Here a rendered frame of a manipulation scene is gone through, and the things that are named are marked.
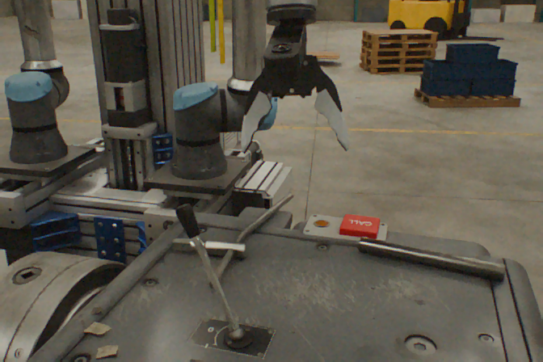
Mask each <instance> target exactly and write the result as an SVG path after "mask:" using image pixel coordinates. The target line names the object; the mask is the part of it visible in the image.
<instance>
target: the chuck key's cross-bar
mask: <svg viewBox="0 0 543 362"><path fill-rule="evenodd" d="M292 198H293V194H292V193H288V194H287V195H286V196H285V197H284V198H283V199H281V200H280V201H279V202H277V203H276V204H275V205H273V206H272V207H271V208H270V209H268V210H267V211H266V212H265V213H264V214H262V215H261V216H260V217H258V218H257V219H256V220H255V221H253V222H252V223H251V224H249V225H248V226H247V227H246V228H245V229H243V230H242V231H240V232H239V233H238V234H237V235H236V237H235V239H234V240H233V242H242V241H243V239H244V238H245V237H246V236H247V235H249V234H250V233H251V232H253V231H254V230H255V229H256V228H258V227H259V226H260V225H261V224H263V223H264V222H265V221H266V220H267V219H268V218H269V217H271V216H272V215H273V214H274V213H276V212H277V211H278V210H279V209H280V208H282V207H283V206H284V205H286V204H287V203H288V202H289V201H290V200H291V199H292ZM234 255H235V253H234V250H232V249H229V250H228V251H227V252H226V254H225V256H224V258H223V260H222V261H221V263H220V265H219V266H218V268H217V270H216V274H217V277H218V279H219V281H220V280H221V278H222V276H223V275H224V273H225V271H226V269H227V267H228V266H229V264H230V262H231V260H232V258H233V257H234Z"/></svg>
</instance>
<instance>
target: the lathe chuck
mask: <svg viewBox="0 0 543 362"><path fill-rule="evenodd" d="M88 259H95V258H89V257H84V256H79V255H69V254H63V253H57V252H53V251H41V252H36V253H34V254H29V255H28V256H26V257H24V258H22V259H20V260H17V261H15V262H14V263H12V264H11V265H10V266H8V267H7V268H6V269H3V270H2V272H1V273H0V362H5V359H6V354H7V352H8V350H9V347H10V346H11V344H12V342H13V339H14V337H15V334H16V332H17V330H18V329H19V327H20V326H21V324H22V321H23V320H24V318H25V316H26V314H27V312H28V311H29V310H30V309H31V307H32V305H33V304H34V302H35V301H36V299H37V298H38V297H39V295H40V294H41V293H42V292H43V291H44V290H45V289H46V288H47V286H48V285H49V284H50V283H51V282H52V281H53V280H54V279H55V278H57V277H58V276H59V275H60V274H61V273H62V272H64V271H65V270H66V269H67V268H68V267H71V266H73V265H74V264H76V263H79V262H81V261H84V260H88ZM30 268H35V269H39V270H40V274H39V275H38V276H36V277H35V278H33V279H32V280H28V281H27V282H24V283H20V282H17V281H15V277H16V275H17V274H18V273H20V272H22V271H24V270H27V269H30Z"/></svg>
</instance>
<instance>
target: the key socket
mask: <svg viewBox="0 0 543 362"><path fill-rule="evenodd" d="M39 274H40V270H39V269H35V268H30V269H27V270H24V271H22V272H20V273H18V274H17V275H16V277H15V281H17V282H20V283H24V282H27V281H28V280H32V279H33V278H35V277H36V276H38V275H39Z"/></svg>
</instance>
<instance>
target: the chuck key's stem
mask: <svg viewBox="0 0 543 362"><path fill-rule="evenodd" d="M171 244H172V250H181V251H191V250H195V251H197V249H196V247H195V244H194V242H193V241H192V240H188V239H179V238H175V239H174V240H173V241H172V243H171ZM203 244H204V248H205V250H206V251H207V254H208V255H217V256H225V254H226V252H227V251H228V250H229V249H232V250H234V253H235V255H234V258H241V259H245V258H246V257H247V256H248V250H249V247H248V244H247V243H245V242H228V241H219V240H212V241H211V239H209V240H208V241H207V242H203Z"/></svg>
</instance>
